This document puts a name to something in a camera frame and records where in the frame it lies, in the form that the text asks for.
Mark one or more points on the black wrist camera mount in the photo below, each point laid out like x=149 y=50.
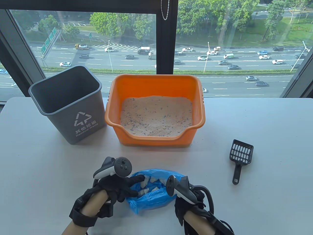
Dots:
x=222 y=226
x=83 y=216

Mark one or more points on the person's right hand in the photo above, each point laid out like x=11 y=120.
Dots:
x=182 y=206

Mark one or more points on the street lamp post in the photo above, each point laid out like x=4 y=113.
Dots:
x=206 y=57
x=109 y=55
x=299 y=56

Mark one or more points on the green road sign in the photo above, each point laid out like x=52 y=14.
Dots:
x=49 y=40

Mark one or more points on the blue plastic bag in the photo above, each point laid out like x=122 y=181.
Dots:
x=151 y=203

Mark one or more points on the orange plastic litter box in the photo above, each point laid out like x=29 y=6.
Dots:
x=151 y=85

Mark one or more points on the black and white controller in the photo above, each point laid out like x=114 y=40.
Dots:
x=182 y=188
x=123 y=167

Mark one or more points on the person's left hand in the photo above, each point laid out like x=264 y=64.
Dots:
x=117 y=186

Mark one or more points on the grey trash bin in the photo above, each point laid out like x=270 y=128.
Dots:
x=73 y=115

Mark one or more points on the person's left forearm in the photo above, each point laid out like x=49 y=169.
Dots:
x=94 y=204

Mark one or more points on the black window frame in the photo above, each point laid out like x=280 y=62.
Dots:
x=166 y=49

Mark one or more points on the pale cat litter clump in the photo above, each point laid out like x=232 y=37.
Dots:
x=144 y=192
x=154 y=180
x=162 y=181
x=146 y=180
x=154 y=189

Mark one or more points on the black litter scoop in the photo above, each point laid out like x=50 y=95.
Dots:
x=237 y=171

